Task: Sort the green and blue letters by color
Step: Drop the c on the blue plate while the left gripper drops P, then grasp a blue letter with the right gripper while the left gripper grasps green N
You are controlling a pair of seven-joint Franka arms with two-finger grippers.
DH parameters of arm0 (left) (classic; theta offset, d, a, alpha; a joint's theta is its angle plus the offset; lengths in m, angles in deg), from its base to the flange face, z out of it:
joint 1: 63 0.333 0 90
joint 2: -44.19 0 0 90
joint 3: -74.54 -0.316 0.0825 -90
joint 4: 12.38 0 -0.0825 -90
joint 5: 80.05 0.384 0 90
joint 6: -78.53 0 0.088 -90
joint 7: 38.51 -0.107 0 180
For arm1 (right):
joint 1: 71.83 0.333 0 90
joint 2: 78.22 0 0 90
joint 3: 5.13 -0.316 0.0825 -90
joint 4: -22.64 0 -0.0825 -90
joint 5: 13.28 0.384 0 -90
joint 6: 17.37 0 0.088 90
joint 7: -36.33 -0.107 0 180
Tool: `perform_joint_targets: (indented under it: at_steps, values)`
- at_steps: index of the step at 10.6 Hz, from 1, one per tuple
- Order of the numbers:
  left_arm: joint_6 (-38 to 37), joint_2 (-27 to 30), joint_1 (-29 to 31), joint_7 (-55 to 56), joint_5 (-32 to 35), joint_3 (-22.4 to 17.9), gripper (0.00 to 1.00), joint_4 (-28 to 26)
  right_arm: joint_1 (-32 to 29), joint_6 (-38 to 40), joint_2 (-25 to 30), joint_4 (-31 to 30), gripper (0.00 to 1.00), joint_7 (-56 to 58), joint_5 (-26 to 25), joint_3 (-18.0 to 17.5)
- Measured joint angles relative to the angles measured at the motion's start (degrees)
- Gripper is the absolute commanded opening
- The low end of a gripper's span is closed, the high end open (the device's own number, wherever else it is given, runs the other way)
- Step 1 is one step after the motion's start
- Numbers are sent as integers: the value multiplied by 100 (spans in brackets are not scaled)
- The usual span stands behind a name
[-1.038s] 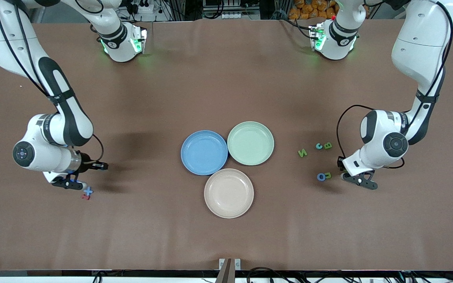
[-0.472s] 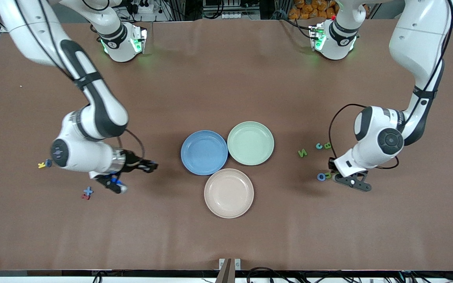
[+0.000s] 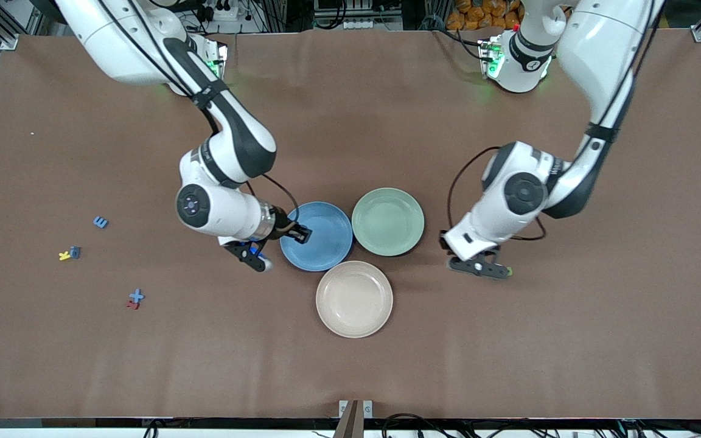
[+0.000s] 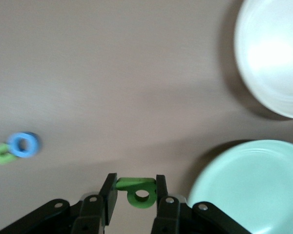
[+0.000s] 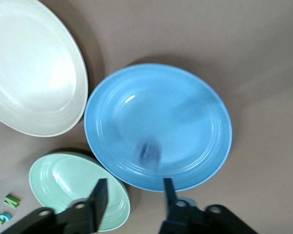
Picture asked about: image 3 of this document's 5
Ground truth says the beige plate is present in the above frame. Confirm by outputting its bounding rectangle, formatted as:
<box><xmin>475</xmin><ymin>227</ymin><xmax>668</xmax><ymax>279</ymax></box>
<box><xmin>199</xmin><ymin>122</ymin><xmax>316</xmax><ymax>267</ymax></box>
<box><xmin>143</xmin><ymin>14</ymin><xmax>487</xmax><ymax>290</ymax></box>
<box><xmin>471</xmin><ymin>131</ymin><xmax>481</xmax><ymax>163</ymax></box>
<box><xmin>316</xmin><ymin>260</ymin><xmax>394</xmax><ymax>339</ymax></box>

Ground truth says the black background equipment box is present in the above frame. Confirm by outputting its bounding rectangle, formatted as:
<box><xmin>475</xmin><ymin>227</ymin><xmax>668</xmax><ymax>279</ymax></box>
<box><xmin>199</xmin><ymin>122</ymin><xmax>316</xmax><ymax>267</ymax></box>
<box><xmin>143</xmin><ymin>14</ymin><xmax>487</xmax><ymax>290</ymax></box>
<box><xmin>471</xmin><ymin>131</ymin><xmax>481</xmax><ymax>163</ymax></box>
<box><xmin>316</xmin><ymin>0</ymin><xmax>401</xmax><ymax>19</ymax></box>

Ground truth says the grey metal table bracket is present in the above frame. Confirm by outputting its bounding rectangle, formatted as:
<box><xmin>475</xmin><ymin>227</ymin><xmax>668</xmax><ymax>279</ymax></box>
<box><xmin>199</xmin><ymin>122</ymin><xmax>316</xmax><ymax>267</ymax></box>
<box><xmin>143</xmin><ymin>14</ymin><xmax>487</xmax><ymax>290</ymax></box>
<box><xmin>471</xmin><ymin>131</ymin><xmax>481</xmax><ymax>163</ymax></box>
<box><xmin>339</xmin><ymin>400</ymin><xmax>373</xmax><ymax>420</ymax></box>

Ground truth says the black cable loop under table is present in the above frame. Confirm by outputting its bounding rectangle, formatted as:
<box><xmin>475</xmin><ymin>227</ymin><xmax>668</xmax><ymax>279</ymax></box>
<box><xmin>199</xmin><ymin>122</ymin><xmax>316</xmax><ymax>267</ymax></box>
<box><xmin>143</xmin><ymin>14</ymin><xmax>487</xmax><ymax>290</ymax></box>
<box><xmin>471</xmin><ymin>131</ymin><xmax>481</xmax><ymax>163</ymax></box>
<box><xmin>381</xmin><ymin>413</ymin><xmax>444</xmax><ymax>438</ymax></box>

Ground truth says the green plate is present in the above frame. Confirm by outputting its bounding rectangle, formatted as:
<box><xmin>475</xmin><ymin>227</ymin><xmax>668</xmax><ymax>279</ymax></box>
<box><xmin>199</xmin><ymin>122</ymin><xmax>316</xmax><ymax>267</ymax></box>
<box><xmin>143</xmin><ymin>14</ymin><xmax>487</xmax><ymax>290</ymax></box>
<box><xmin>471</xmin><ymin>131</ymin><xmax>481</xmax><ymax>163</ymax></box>
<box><xmin>351</xmin><ymin>187</ymin><xmax>425</xmax><ymax>257</ymax></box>

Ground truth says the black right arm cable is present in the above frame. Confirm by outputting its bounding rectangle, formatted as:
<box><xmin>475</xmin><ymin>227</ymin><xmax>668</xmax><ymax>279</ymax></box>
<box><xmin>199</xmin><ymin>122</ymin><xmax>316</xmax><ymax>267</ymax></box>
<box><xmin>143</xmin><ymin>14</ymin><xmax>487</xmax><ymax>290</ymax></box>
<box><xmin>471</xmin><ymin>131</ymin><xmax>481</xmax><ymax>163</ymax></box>
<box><xmin>98</xmin><ymin>0</ymin><xmax>300</xmax><ymax>229</ymax></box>

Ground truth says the grey brown upright post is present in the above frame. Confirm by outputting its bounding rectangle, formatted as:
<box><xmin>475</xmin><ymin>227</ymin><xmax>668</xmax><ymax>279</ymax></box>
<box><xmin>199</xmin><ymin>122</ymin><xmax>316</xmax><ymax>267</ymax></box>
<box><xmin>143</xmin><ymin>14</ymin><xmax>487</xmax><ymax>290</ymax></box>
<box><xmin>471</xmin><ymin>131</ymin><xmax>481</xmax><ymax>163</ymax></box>
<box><xmin>333</xmin><ymin>400</ymin><xmax>363</xmax><ymax>438</ymax></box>

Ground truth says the blue plate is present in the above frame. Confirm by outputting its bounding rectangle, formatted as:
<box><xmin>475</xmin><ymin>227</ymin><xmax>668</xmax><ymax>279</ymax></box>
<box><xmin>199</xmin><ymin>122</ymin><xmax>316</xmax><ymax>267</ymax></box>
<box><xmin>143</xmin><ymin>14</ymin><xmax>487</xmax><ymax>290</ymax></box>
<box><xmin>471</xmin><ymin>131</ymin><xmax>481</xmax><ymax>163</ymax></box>
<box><xmin>279</xmin><ymin>201</ymin><xmax>354</xmax><ymax>272</ymax></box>

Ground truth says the bag of oranges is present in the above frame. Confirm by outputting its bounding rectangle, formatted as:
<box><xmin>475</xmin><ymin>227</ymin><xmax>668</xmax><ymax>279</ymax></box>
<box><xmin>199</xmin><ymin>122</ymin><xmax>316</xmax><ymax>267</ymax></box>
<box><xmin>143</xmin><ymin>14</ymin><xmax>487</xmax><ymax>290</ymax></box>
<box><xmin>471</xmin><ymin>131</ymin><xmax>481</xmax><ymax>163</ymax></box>
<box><xmin>446</xmin><ymin>0</ymin><xmax>525</xmax><ymax>31</ymax></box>

